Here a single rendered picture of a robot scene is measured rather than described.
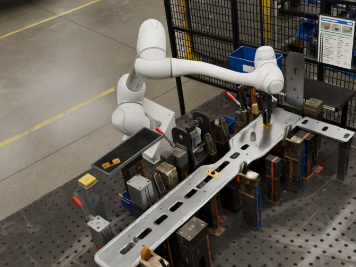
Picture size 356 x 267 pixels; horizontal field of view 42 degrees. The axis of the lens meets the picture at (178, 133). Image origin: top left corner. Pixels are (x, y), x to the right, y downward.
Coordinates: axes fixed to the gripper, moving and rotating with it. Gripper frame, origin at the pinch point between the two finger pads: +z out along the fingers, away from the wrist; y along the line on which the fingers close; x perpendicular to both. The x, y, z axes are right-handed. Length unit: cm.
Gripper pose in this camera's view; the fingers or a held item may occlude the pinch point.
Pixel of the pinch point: (266, 117)
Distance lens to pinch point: 257.0
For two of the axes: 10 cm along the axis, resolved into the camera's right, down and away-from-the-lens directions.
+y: 7.3, 3.1, -6.1
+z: 1.3, 8.1, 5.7
